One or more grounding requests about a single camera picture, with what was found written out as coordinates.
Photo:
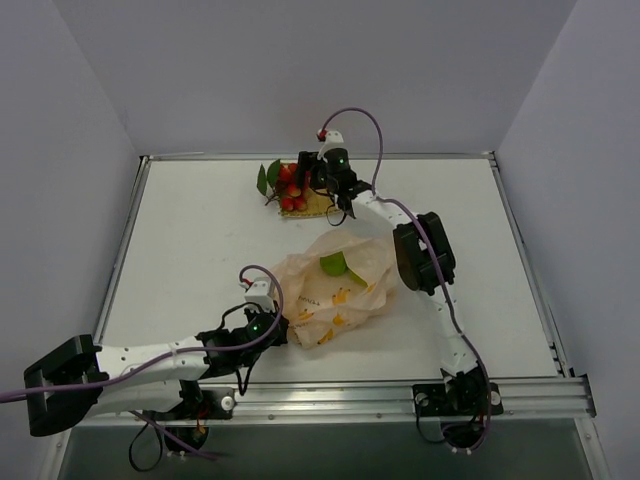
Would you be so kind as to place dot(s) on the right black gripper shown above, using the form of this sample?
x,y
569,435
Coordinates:
x,y
310,167

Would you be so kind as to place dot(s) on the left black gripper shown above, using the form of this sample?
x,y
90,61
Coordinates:
x,y
279,329

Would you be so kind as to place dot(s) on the fake strawberry bunch with leaves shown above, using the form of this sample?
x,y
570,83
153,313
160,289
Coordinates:
x,y
266,180

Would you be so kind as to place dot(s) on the translucent banana print plastic bag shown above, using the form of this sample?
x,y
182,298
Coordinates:
x,y
320,307

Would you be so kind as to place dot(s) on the green fake pear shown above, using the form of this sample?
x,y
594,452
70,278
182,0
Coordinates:
x,y
357,279

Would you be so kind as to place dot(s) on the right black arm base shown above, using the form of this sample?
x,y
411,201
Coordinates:
x,y
465,406

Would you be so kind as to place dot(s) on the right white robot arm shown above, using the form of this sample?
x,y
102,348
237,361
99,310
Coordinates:
x,y
424,257

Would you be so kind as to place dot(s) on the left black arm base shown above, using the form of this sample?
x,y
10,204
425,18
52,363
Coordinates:
x,y
182,430

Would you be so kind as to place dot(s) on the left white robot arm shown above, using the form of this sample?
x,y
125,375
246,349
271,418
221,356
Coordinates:
x,y
80,378

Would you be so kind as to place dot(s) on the round bumpy green fake fruit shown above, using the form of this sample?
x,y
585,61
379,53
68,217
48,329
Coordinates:
x,y
334,265

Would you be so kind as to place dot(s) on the yellow woven mat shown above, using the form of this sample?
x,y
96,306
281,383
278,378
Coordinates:
x,y
310,202

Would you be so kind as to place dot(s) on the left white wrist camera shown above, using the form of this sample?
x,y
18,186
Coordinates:
x,y
261,295

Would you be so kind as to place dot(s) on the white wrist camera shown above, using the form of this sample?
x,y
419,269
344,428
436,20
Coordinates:
x,y
329,139
261,295

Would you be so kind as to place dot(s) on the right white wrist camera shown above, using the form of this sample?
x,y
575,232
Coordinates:
x,y
329,139

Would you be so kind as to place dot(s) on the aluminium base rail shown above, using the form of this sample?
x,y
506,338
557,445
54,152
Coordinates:
x,y
393,401

